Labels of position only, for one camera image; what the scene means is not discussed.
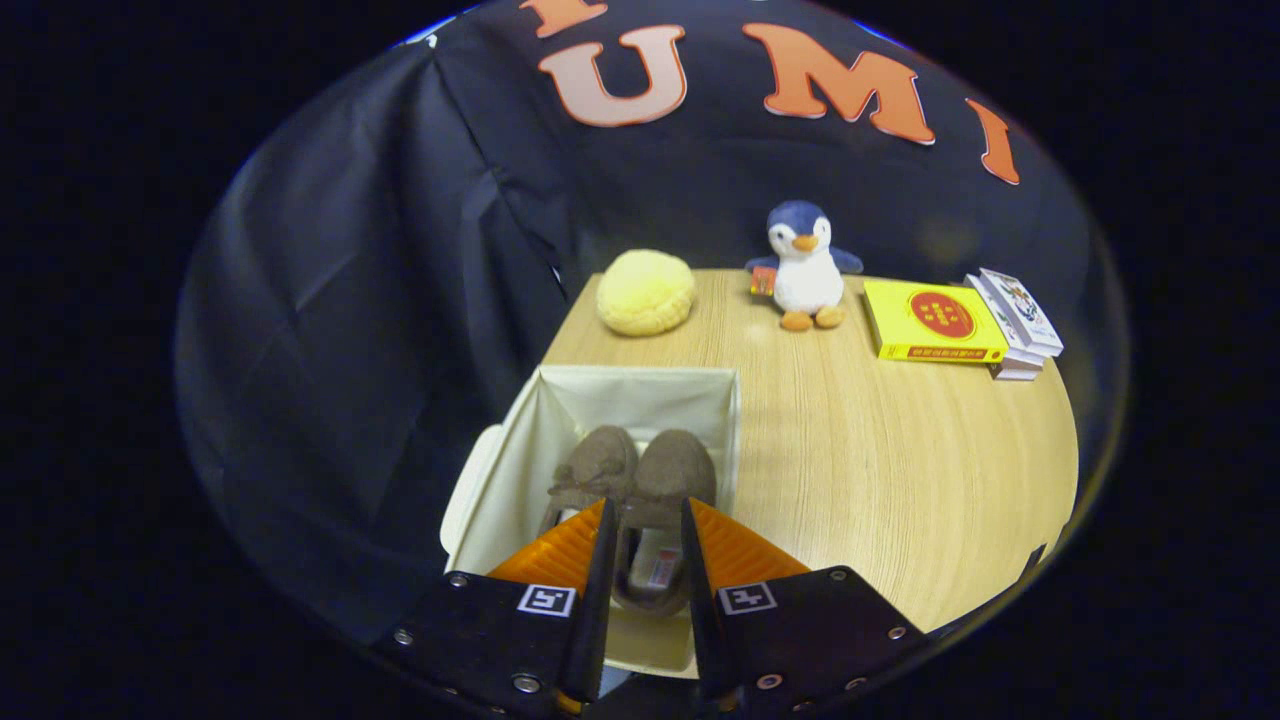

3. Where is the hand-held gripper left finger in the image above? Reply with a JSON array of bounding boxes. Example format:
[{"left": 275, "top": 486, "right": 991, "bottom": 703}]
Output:
[{"left": 375, "top": 498, "right": 619, "bottom": 717}]

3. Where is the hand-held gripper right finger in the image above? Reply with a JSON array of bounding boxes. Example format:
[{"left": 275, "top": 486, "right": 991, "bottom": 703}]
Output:
[{"left": 680, "top": 497, "right": 936, "bottom": 716}]

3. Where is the brown suede shoe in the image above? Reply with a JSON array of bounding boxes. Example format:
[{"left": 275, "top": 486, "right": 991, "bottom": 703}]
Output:
[
  {"left": 612, "top": 429, "right": 718, "bottom": 618},
  {"left": 538, "top": 425, "right": 641, "bottom": 536}
]

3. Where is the beige fabric storage box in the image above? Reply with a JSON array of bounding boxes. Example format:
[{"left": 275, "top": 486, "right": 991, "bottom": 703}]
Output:
[{"left": 440, "top": 364, "right": 743, "bottom": 679}]

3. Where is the yellow round bun plush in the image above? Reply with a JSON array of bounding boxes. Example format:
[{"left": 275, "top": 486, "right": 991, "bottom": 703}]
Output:
[{"left": 597, "top": 249, "right": 698, "bottom": 338}]

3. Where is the penguin plush toy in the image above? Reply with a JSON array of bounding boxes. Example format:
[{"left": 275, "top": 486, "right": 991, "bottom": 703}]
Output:
[{"left": 745, "top": 200, "right": 865, "bottom": 333}]

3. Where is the yellow book with red circle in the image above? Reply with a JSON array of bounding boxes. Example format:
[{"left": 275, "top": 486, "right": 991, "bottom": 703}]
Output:
[{"left": 863, "top": 279, "right": 1009, "bottom": 364}]

